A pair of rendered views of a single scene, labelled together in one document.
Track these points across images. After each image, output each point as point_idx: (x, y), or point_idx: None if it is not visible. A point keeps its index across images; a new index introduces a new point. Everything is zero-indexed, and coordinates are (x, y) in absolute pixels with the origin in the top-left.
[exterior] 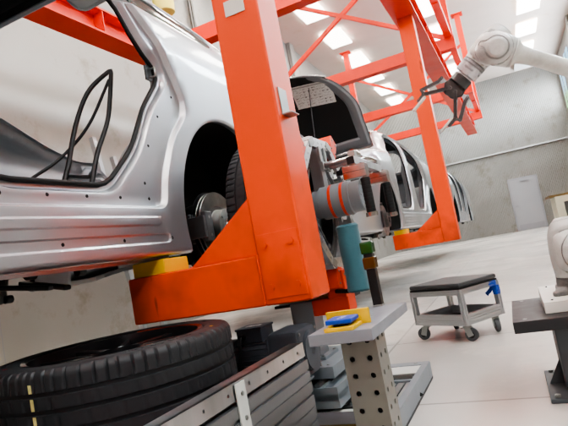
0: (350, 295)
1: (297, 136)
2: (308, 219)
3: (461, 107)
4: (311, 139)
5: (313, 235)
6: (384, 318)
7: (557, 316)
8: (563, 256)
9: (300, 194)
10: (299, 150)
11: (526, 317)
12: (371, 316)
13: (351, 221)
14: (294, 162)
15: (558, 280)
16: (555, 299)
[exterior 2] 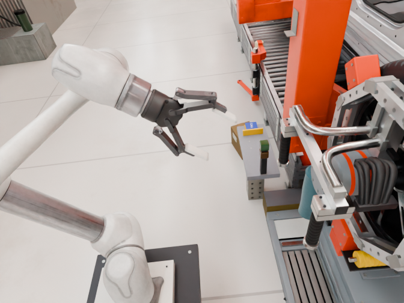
0: (335, 235)
1: (297, 54)
2: (288, 106)
3: (168, 137)
4: (371, 83)
5: (288, 116)
6: (240, 140)
7: (169, 250)
8: (144, 251)
9: (288, 88)
10: (296, 64)
11: (188, 258)
12: (249, 146)
13: (393, 253)
14: (290, 68)
15: (154, 284)
16: (164, 267)
